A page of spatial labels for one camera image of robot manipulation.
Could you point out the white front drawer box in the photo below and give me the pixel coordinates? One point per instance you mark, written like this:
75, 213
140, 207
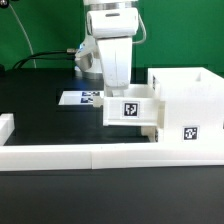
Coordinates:
153, 133

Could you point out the white drawer cabinet frame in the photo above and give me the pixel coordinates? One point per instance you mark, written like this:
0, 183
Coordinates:
192, 104

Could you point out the white drawer box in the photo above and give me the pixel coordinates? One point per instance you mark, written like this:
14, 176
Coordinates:
153, 133
139, 106

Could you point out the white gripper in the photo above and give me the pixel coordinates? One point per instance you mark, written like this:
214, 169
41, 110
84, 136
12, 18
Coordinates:
116, 60

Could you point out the white U-shaped fence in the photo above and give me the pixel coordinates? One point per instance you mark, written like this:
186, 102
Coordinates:
102, 156

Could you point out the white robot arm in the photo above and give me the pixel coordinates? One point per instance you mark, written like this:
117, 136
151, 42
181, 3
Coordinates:
87, 57

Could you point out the white fiducial marker sheet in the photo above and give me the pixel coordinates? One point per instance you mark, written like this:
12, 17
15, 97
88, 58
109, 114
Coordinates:
79, 97

